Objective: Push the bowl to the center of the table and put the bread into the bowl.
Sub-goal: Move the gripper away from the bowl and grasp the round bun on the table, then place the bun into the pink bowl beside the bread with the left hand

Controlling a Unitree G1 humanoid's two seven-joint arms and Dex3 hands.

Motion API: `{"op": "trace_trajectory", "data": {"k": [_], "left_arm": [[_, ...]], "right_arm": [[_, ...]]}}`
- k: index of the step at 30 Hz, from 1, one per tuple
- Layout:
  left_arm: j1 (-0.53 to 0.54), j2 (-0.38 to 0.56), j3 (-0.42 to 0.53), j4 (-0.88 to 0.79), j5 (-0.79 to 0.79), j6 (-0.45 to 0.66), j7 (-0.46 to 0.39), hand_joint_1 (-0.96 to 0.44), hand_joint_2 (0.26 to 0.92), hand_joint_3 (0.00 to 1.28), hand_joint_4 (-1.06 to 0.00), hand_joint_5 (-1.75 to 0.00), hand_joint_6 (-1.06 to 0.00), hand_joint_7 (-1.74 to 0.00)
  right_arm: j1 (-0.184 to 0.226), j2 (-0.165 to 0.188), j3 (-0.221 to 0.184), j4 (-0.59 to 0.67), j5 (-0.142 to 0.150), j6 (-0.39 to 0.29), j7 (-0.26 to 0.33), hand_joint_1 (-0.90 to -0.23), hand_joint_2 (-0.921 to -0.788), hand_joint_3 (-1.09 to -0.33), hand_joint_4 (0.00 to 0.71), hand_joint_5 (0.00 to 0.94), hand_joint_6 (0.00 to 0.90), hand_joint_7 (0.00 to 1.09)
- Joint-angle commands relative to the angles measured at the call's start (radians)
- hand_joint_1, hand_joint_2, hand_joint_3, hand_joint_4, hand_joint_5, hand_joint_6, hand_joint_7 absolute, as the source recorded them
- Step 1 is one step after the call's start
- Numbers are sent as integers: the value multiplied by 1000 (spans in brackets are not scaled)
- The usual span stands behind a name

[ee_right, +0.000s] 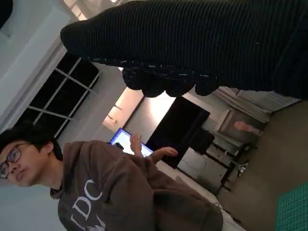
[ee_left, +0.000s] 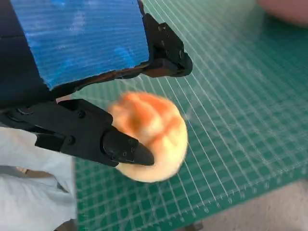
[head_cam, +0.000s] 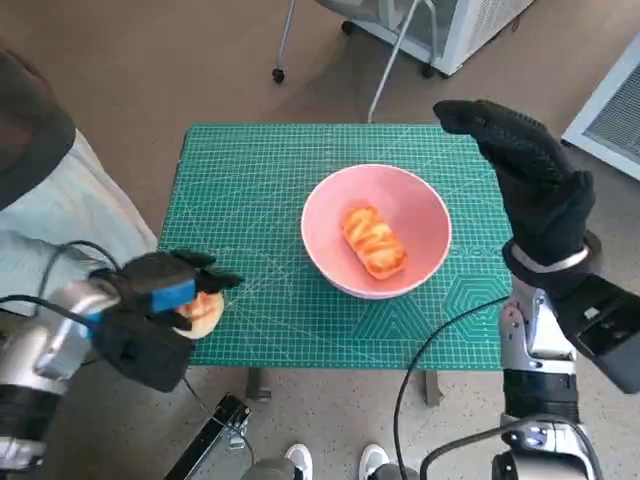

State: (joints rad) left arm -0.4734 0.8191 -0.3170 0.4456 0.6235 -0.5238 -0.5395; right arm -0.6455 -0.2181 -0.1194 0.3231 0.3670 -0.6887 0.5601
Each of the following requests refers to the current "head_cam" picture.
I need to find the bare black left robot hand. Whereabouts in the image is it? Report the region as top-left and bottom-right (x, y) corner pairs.
(118, 248), (247, 335)

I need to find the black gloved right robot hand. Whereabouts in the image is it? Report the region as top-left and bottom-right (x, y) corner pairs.
(432, 98), (596, 266)

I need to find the round toy bread bun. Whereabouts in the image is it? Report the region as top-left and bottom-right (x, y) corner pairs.
(174, 291), (225, 341)

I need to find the braided rectangular toy bread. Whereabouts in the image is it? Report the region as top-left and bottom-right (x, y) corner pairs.
(341, 204), (408, 280)

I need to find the pink bowl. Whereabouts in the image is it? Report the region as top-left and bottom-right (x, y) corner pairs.
(300, 164), (454, 301)

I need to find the white vented unit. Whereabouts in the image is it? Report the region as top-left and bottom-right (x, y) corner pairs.
(560, 47), (640, 181)

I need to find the green cutting mat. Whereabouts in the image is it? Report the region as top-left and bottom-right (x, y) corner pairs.
(157, 123), (514, 371)

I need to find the grey table leg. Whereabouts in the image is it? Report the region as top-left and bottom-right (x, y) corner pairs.
(246, 368), (274, 401)
(424, 370), (445, 406)

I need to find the white mesh cabinet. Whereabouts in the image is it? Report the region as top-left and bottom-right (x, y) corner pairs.
(342, 0), (536, 77)

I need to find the white shoe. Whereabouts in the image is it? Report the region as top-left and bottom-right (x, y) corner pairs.
(359, 442), (392, 480)
(284, 442), (315, 480)

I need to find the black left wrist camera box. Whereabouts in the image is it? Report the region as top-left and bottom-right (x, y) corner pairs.
(92, 309), (195, 395)

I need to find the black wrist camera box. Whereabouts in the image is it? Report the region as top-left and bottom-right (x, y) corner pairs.
(552, 272), (640, 396)
(92, 309), (195, 395)

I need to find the short black wrist cable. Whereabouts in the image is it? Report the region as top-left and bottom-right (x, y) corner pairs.
(0, 240), (121, 331)

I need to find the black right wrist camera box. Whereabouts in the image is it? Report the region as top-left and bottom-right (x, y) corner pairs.
(552, 272), (640, 396)

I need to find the black metal bracket bar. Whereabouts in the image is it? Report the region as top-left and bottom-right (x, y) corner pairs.
(164, 393), (253, 480)

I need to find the long black robot cable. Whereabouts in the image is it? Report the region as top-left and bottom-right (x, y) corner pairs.
(393, 294), (511, 480)

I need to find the looped black robot cable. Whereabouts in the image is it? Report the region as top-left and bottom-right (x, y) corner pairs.
(418, 417), (601, 480)

